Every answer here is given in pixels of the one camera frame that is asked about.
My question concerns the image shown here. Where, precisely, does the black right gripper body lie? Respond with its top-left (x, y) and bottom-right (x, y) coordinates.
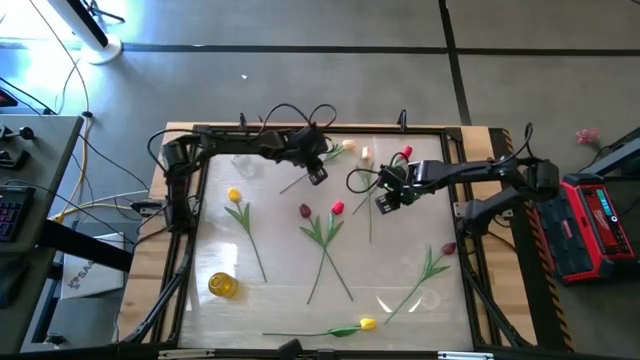
top-left (375, 180), bottom-right (420, 216)

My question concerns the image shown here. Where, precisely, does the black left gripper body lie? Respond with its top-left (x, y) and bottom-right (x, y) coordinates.
top-left (294, 145), bottom-right (330, 187)

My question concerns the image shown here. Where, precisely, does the dark red artificial tulip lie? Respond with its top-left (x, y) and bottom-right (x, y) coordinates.
top-left (383, 241), bottom-right (458, 326)
top-left (298, 202), bottom-right (355, 303)

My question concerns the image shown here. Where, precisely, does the yellow artificial tulip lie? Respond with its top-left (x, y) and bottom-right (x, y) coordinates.
top-left (223, 186), bottom-right (269, 284)
top-left (261, 317), bottom-right (378, 339)

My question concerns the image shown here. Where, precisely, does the clear glass vase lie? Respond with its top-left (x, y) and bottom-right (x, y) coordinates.
top-left (229, 152), bottom-right (261, 181)

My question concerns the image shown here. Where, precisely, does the yellow glass vase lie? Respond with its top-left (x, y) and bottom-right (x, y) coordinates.
top-left (207, 271), bottom-right (240, 300)

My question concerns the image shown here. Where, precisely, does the white glossy table sheet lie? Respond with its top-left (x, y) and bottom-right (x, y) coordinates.
top-left (178, 132), bottom-right (475, 351)

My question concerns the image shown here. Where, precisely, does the black rounded object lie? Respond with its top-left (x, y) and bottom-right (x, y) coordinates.
top-left (279, 338), bottom-right (305, 360)

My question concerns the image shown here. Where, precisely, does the red black tool case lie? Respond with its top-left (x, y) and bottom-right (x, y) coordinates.
top-left (537, 172), bottom-right (637, 286)

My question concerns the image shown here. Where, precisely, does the black yellow hazard tape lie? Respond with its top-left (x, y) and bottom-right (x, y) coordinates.
top-left (499, 127), bottom-right (576, 353)

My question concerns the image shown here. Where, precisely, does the pink artificial flower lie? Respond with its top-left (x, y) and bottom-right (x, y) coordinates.
top-left (574, 127), bottom-right (602, 151)

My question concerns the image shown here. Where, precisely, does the dark metal beam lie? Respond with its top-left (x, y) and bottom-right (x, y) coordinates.
top-left (582, 127), bottom-right (640, 177)

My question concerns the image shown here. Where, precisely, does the white floor lamp stand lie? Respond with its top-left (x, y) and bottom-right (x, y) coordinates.
top-left (47, 0), bottom-right (124, 65)

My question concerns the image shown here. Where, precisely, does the white printed cardboard box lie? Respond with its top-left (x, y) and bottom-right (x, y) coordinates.
top-left (59, 232), bottom-right (126, 300)

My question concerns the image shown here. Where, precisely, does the grey desk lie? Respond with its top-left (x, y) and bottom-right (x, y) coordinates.
top-left (0, 113), bottom-right (85, 354)

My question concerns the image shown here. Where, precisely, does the black joystick knob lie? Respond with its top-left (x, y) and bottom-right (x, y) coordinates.
top-left (0, 124), bottom-right (36, 144)

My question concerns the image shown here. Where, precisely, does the small black desk device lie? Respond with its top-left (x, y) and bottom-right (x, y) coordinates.
top-left (0, 148), bottom-right (30, 171)

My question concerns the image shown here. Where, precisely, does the black backlit keyboard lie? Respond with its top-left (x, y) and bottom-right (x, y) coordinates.
top-left (0, 185), bottom-right (37, 244)

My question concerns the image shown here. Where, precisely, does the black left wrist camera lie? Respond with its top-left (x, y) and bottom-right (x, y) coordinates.
top-left (298, 124), bottom-right (325, 149)

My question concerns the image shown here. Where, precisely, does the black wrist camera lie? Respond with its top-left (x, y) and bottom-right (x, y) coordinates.
top-left (394, 163), bottom-right (416, 184)
top-left (298, 124), bottom-right (325, 149)

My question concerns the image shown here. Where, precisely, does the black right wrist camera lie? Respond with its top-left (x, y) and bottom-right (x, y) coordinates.
top-left (394, 163), bottom-right (416, 184)

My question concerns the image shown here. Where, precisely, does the black right camera cable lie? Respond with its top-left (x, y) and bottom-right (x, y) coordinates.
top-left (345, 167), bottom-right (384, 195)

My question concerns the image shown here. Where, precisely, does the black camera cable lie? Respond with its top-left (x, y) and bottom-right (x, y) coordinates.
top-left (345, 167), bottom-right (384, 195)
top-left (257, 102), bottom-right (339, 136)

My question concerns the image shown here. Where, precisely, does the black left camera cable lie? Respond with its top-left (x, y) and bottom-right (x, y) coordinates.
top-left (257, 102), bottom-right (339, 136)

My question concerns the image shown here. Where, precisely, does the black aluminium table frame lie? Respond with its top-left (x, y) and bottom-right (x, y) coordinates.
top-left (117, 122), bottom-right (536, 360)

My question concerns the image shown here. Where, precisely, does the silver metal bracket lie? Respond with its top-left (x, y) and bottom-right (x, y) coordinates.
top-left (158, 349), bottom-right (216, 360)
top-left (437, 351), bottom-right (495, 360)

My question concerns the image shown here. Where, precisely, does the yellow floor cable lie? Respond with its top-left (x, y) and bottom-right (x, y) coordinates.
top-left (28, 0), bottom-right (151, 224)

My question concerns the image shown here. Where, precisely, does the black floor cable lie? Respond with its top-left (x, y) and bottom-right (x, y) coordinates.
top-left (0, 76), bottom-right (57, 116)

